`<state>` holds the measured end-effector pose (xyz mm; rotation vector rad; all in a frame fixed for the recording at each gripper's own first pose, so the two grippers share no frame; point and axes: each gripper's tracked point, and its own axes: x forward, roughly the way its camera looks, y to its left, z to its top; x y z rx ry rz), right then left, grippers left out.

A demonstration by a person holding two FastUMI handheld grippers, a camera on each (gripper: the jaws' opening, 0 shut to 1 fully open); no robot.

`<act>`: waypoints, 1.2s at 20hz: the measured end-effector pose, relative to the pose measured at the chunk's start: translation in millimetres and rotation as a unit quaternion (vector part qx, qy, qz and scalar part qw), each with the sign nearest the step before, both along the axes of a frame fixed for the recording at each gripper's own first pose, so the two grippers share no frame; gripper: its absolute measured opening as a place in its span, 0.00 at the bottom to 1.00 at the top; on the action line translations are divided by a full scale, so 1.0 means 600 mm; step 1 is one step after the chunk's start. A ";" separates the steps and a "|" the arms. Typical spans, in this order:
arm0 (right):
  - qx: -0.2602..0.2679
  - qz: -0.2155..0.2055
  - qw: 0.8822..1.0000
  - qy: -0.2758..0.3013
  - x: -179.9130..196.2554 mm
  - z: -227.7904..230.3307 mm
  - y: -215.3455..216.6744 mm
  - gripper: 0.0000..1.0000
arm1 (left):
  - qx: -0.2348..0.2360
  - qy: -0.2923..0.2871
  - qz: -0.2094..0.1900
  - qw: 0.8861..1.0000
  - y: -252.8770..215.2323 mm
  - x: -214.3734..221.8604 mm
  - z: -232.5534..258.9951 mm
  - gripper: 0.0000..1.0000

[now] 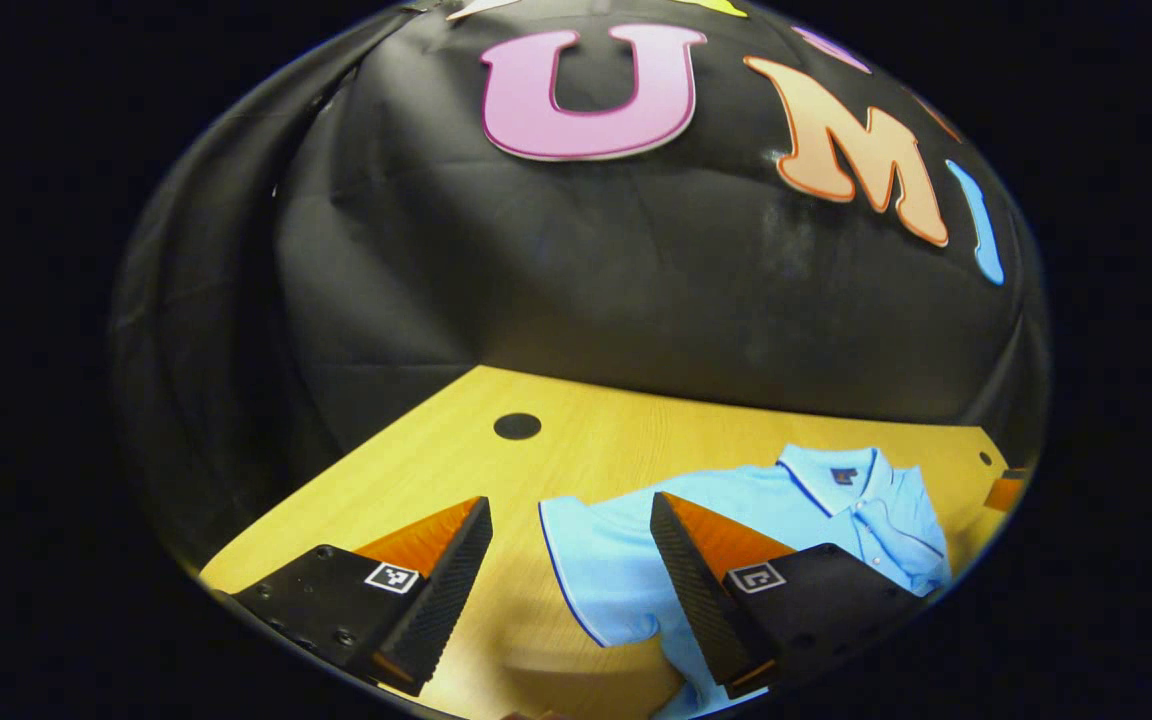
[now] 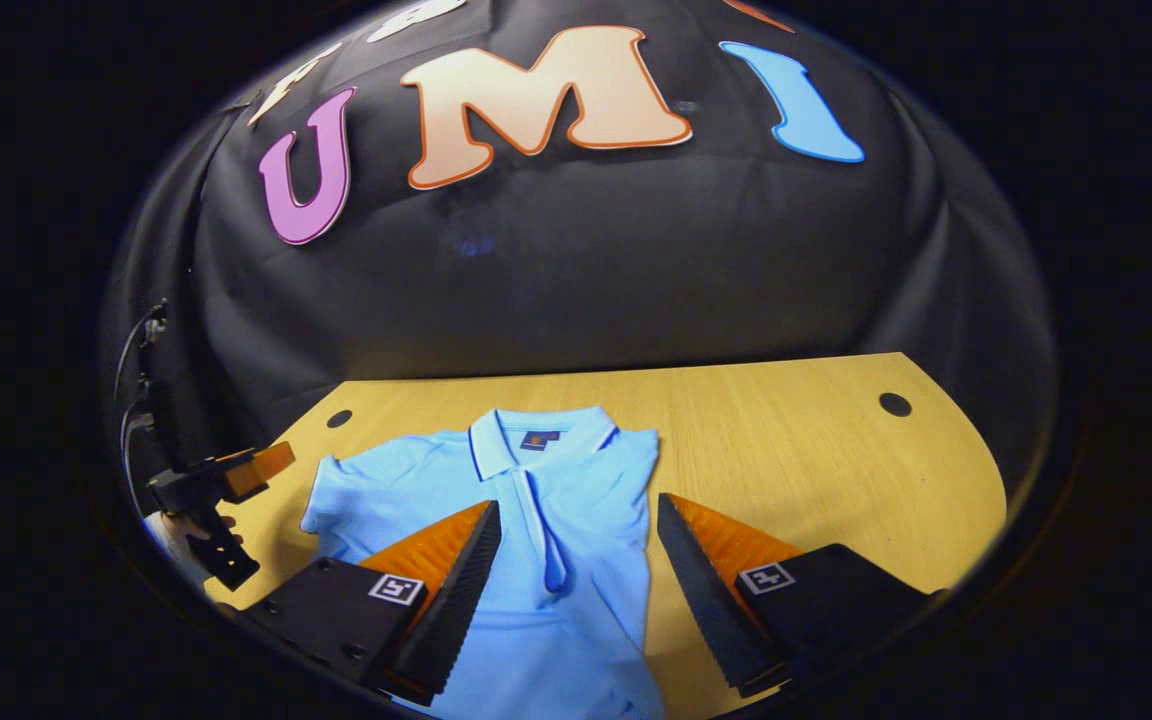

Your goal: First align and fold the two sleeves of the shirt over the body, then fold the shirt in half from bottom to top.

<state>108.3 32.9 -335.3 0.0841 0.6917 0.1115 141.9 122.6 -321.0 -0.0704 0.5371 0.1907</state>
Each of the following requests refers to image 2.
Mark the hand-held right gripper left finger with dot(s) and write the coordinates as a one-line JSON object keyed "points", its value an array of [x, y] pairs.
{"points": [[451, 620]]}

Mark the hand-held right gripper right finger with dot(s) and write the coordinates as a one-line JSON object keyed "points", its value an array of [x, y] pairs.
{"points": [[711, 600]]}

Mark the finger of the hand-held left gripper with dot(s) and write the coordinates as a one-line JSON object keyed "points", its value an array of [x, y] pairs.
{"points": [[261, 468]]}

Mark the light blue polo T-shirt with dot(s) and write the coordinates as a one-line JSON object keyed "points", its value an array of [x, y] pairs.
{"points": [[576, 500]]}

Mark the black backdrop cloth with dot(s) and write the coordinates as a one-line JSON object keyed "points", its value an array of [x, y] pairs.
{"points": [[586, 260]]}

